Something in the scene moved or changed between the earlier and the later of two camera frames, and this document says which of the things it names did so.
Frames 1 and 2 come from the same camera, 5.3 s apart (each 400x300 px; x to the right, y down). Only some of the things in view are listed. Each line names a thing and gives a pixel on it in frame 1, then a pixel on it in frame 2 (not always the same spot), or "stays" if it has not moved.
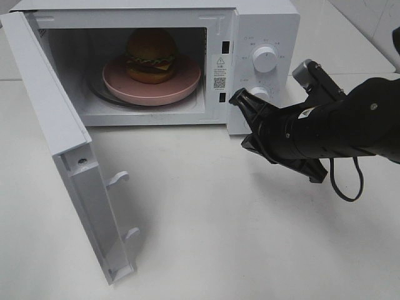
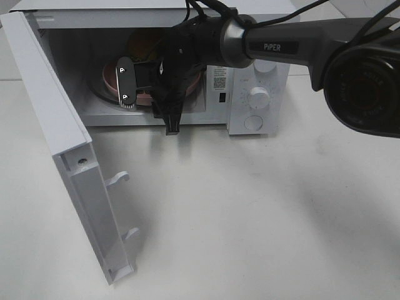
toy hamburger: x=150 y=56 stays
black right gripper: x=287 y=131 → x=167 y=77
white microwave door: x=70 y=145 stays
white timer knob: x=261 y=92 stays
